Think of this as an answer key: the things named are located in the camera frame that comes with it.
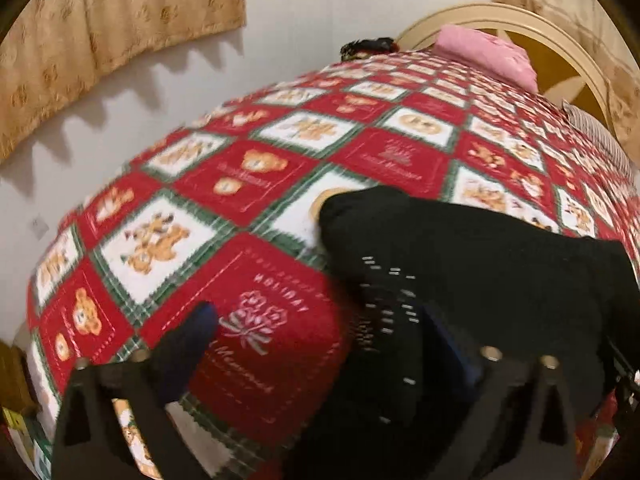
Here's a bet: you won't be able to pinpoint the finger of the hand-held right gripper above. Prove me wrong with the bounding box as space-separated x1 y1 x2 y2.
606 340 640 413

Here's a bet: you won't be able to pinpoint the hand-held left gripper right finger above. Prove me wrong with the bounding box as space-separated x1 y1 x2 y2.
425 305 582 480

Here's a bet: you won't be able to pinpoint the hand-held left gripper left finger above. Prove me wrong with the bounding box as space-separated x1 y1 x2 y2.
51 301 219 480

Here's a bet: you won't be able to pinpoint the black pants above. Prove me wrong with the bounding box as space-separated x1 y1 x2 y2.
285 185 640 480

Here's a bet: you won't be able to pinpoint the red teddy bear printed blanket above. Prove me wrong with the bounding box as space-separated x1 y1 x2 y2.
25 47 640 480

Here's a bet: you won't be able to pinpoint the striped pillow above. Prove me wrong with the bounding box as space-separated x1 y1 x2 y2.
562 100 639 187

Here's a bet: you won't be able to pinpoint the cream wooden headboard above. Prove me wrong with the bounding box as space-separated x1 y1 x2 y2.
397 2 621 136

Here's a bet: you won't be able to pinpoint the beige patterned curtain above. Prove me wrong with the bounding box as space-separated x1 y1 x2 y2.
0 0 247 162
492 0 640 153

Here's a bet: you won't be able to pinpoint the black object beside bed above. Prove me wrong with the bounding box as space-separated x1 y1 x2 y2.
341 37 399 62

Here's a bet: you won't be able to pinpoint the pink folded cloth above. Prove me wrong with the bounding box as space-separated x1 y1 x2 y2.
434 25 539 94

